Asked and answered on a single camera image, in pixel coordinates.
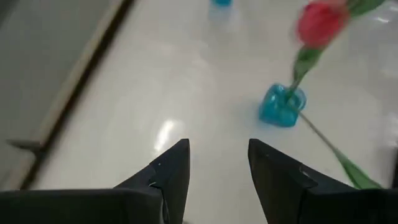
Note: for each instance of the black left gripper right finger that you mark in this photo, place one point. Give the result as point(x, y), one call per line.
point(311, 202)

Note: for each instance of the flower stem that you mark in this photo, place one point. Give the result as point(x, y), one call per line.
point(320, 23)

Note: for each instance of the tall blue glass vase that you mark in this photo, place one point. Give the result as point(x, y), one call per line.
point(276, 109)

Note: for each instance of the small blue glass vase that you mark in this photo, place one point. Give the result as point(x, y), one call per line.
point(222, 2)

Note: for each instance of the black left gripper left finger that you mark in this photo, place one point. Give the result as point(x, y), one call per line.
point(124, 205)

